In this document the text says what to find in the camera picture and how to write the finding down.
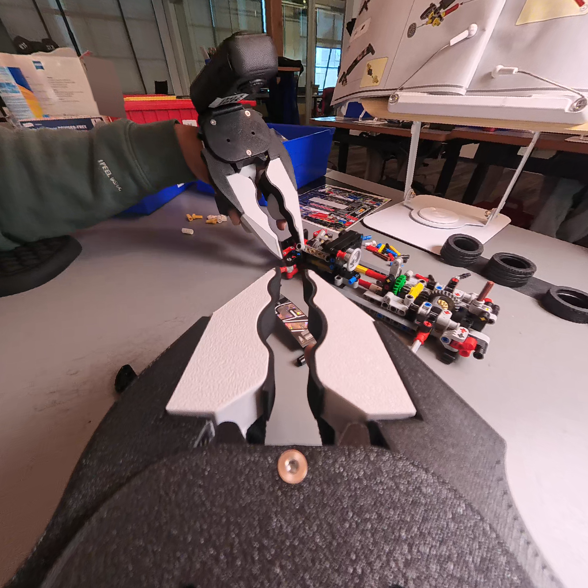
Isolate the instruction booklet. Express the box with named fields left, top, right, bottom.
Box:
left=331, top=0, right=588, bottom=107

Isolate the black padded armrest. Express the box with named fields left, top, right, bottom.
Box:
left=0, top=235, right=83, bottom=298

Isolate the white book stand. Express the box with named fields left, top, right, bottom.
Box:
left=360, top=23, right=588, bottom=256

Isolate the lego car chassis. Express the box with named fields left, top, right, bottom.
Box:
left=279, top=228, right=501, bottom=365

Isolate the colourful sticker sheet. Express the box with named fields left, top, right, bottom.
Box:
left=298, top=184, right=392, bottom=232

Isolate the blue white glove box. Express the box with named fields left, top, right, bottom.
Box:
left=17, top=116, right=113, bottom=132

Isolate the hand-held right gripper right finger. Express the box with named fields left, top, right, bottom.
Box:
left=303, top=269, right=418, bottom=445

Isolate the person's left forearm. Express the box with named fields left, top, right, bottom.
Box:
left=0, top=119, right=213, bottom=251

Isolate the blue plastic bin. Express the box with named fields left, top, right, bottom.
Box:
left=116, top=180, right=221, bottom=217
left=264, top=122, right=336, bottom=206

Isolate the brown wooden table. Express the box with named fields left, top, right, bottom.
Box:
left=310, top=116, right=588, bottom=156

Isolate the black lego connector block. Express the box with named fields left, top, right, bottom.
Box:
left=114, top=364, right=138, bottom=394

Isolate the black curved lego panel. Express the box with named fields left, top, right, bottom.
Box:
left=275, top=298, right=319, bottom=351

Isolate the person's left hand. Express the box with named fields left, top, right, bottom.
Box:
left=213, top=190, right=245, bottom=227

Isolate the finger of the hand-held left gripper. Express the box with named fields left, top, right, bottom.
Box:
left=225, top=164, right=285, bottom=261
left=264, top=157, right=307, bottom=250

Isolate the white cardboard box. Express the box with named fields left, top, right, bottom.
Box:
left=0, top=47, right=126, bottom=121

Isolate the red storage tote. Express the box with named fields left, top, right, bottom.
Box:
left=123, top=94, right=258, bottom=126

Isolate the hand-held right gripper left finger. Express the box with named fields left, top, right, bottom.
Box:
left=165, top=269, right=283, bottom=444

